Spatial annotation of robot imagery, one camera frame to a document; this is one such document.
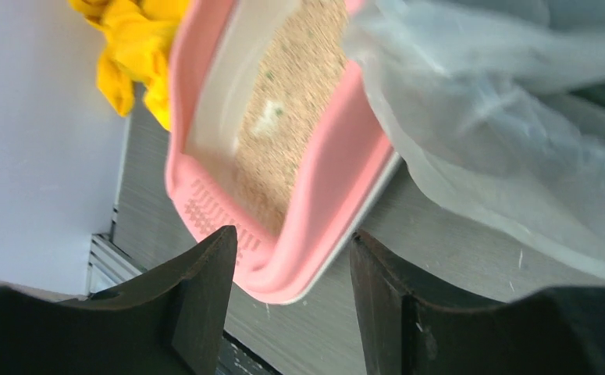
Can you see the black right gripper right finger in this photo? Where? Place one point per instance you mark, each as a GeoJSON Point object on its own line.
{"type": "Point", "coordinates": [412, 322]}

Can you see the pink litter box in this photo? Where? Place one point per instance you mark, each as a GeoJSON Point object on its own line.
{"type": "Point", "coordinates": [345, 168]}

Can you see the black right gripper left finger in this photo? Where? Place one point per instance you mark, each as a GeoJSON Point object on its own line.
{"type": "Point", "coordinates": [168, 320]}

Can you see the yellow cloth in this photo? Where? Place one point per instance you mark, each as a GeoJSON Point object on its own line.
{"type": "Point", "coordinates": [139, 36]}

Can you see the beige cat litter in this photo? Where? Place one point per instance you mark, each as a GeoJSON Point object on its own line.
{"type": "Point", "coordinates": [297, 76]}

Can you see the aluminium rail frame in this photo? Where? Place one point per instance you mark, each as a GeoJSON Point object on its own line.
{"type": "Point", "coordinates": [108, 265]}

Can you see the white bin liner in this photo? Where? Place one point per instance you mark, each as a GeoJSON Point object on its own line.
{"type": "Point", "coordinates": [498, 109]}

